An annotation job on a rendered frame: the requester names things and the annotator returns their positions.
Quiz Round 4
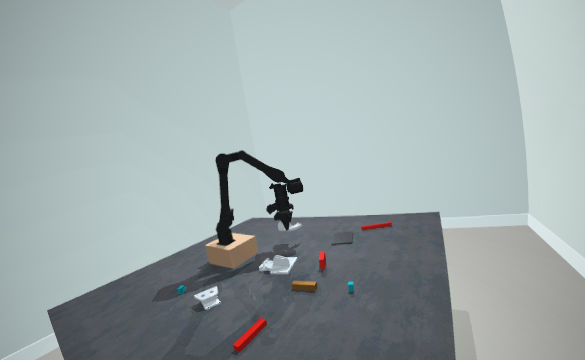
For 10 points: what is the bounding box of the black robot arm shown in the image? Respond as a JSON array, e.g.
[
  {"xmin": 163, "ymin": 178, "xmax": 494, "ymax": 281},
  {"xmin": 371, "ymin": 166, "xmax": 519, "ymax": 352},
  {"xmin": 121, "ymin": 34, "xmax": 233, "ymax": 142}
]
[{"xmin": 216, "ymin": 150, "xmax": 303, "ymax": 246}]

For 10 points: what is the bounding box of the orange rectangular bar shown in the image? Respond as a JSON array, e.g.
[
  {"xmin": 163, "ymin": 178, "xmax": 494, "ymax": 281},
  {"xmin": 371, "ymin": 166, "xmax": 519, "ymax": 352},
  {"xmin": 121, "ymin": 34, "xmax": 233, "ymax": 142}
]
[{"xmin": 292, "ymin": 281, "xmax": 318, "ymax": 290}]

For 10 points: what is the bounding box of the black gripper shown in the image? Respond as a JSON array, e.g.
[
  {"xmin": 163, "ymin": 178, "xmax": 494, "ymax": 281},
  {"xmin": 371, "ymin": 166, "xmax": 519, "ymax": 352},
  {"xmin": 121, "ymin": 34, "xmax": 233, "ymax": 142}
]
[{"xmin": 274, "ymin": 195, "xmax": 294, "ymax": 230}]

